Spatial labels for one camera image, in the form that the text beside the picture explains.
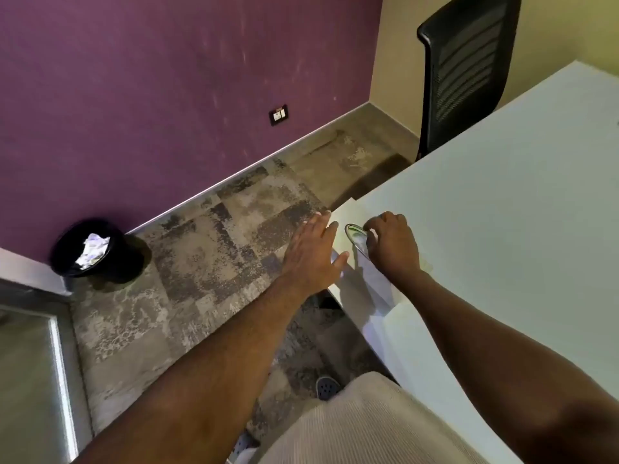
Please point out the person's right hand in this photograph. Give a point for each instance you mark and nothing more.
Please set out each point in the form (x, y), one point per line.
(394, 246)

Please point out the person's left hand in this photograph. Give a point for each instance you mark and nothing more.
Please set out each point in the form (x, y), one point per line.
(309, 256)

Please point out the glass door with metal frame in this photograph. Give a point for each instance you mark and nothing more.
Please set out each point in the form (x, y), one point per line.
(29, 381)

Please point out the person's left forearm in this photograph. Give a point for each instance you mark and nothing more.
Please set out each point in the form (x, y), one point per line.
(213, 376)

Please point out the person's right forearm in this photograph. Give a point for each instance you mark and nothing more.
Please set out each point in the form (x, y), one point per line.
(493, 362)

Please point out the silver skirting strip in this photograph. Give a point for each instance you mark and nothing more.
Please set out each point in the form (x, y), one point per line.
(193, 198)

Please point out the grey perforated shoe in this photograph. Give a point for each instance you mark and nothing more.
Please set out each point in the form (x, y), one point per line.
(239, 446)
(328, 387)

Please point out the beige ribbed shorts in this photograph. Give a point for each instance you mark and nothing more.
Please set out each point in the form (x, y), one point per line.
(362, 425)

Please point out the black waste bin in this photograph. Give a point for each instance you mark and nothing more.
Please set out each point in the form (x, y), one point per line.
(121, 265)

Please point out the black mesh office chair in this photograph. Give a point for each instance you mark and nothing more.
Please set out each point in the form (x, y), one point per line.
(464, 67)

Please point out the crumpled white paper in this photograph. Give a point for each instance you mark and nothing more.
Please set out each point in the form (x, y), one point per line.
(93, 251)

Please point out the black wall socket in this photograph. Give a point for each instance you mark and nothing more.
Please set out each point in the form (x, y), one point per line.
(278, 115)

